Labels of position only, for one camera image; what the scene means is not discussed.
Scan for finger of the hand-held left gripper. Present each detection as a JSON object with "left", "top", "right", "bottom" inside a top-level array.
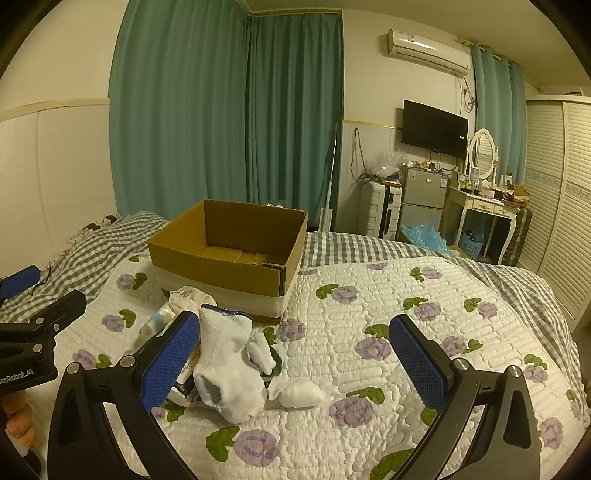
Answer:
[
  {"left": 28, "top": 290, "right": 88, "bottom": 337},
  {"left": 0, "top": 265, "right": 40, "bottom": 302}
]

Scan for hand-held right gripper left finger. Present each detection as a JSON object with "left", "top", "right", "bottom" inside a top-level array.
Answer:
[{"left": 47, "top": 310, "right": 201, "bottom": 480}]

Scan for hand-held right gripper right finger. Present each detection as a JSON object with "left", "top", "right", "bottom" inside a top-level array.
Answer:
[{"left": 389, "top": 314, "right": 541, "bottom": 480}]

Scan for white sock with blue cuff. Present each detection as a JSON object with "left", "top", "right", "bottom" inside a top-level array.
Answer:
[{"left": 193, "top": 304, "right": 269, "bottom": 423}]

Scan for white sock with lace cuff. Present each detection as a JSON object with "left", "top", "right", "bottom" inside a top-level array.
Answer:
[{"left": 167, "top": 286, "right": 217, "bottom": 320}]

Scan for small white sock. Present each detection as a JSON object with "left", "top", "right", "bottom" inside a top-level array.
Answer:
[{"left": 247, "top": 331, "right": 279, "bottom": 376}]

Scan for brown cardboard box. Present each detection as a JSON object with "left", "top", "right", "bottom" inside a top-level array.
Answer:
[{"left": 148, "top": 199, "right": 309, "bottom": 326}]

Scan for person's left hand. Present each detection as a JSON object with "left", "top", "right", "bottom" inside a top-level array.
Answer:
[{"left": 0, "top": 392, "right": 38, "bottom": 450}]

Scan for grey checked blanket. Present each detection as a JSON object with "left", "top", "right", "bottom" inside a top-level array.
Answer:
[{"left": 0, "top": 211, "right": 583, "bottom": 352}]

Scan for white floral quilt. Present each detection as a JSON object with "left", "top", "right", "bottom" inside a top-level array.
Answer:
[{"left": 69, "top": 256, "right": 587, "bottom": 480}]

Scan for brown patterned pillow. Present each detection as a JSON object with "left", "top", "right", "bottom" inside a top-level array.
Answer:
[{"left": 87, "top": 213, "right": 122, "bottom": 232}]

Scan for blue bubble wrap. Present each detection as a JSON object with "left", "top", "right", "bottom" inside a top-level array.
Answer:
[{"left": 401, "top": 220, "right": 456, "bottom": 257}]

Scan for blue plastic basket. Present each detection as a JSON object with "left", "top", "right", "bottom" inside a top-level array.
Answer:
[{"left": 459, "top": 230, "right": 486, "bottom": 259}]

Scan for white suitcase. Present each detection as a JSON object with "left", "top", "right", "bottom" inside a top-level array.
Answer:
[{"left": 360, "top": 178, "right": 402, "bottom": 240}]

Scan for dark trunk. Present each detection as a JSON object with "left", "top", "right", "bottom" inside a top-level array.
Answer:
[{"left": 501, "top": 205, "right": 533, "bottom": 267}]

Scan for grey small fridge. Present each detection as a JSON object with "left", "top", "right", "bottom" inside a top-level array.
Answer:
[{"left": 398, "top": 165, "right": 452, "bottom": 241}]

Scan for white dressing table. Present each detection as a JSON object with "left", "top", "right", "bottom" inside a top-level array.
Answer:
[{"left": 442, "top": 178, "right": 523, "bottom": 267}]

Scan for white mop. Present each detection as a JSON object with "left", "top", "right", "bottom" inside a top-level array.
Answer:
[{"left": 318, "top": 122, "right": 341, "bottom": 232}]

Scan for clear plastic bags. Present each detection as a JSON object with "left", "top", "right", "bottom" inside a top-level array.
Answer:
[{"left": 369, "top": 150, "right": 408, "bottom": 179}]

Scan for white slatted wardrobe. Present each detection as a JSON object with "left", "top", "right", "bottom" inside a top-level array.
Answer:
[{"left": 517, "top": 95, "right": 591, "bottom": 324}]

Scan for white oval mirror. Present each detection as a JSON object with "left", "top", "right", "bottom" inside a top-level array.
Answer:
[{"left": 467, "top": 128, "right": 501, "bottom": 182}]

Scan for teal curtain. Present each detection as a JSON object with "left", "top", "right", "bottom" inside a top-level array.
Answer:
[
  {"left": 245, "top": 14, "right": 345, "bottom": 230},
  {"left": 108, "top": 0, "right": 251, "bottom": 219},
  {"left": 471, "top": 43, "right": 528, "bottom": 185}
]

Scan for white air conditioner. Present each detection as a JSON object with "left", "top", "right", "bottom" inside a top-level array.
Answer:
[{"left": 385, "top": 28, "right": 472, "bottom": 77}]

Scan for black cable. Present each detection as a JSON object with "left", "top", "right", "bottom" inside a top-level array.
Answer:
[{"left": 31, "top": 264, "right": 62, "bottom": 297}]

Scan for hanging black cables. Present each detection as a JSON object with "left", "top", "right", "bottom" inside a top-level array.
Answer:
[{"left": 349, "top": 128, "right": 371, "bottom": 186}]

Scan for black wall television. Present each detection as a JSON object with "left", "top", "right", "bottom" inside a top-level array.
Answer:
[{"left": 400, "top": 99, "right": 470, "bottom": 160}]

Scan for air conditioner power cable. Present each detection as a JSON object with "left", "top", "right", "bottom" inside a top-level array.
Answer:
[{"left": 459, "top": 76, "right": 477, "bottom": 114}]

